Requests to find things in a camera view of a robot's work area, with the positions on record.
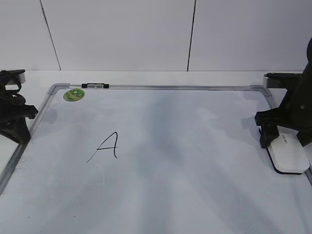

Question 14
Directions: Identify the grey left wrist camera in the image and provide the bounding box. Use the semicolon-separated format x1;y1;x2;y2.
4;69;25;85

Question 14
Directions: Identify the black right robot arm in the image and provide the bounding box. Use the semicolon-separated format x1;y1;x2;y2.
255;41;312;148

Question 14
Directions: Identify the round green sticker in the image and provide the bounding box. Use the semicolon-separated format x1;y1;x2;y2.
63;89;85;102

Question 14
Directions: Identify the white board with aluminium frame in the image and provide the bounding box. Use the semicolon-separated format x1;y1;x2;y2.
0;86;312;234

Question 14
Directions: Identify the black silver hanging clip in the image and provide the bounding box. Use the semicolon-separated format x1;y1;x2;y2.
81;83;109;89

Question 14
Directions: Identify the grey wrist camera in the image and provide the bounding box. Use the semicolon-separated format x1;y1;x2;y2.
4;69;25;85
264;73;302;90

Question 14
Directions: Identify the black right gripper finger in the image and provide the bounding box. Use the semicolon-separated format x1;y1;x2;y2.
259;124;279;148
296;129;312;147

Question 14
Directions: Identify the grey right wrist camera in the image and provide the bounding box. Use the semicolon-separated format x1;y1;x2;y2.
264;73;302;90

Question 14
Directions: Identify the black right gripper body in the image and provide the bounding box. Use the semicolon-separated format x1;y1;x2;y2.
255;74;312;131

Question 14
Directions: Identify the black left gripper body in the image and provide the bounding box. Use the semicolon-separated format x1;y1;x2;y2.
0;70;38;123

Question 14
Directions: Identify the white board eraser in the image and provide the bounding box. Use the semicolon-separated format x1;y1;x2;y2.
267;134;310;175

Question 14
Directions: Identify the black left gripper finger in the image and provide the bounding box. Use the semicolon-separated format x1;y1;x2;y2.
0;118;31;143

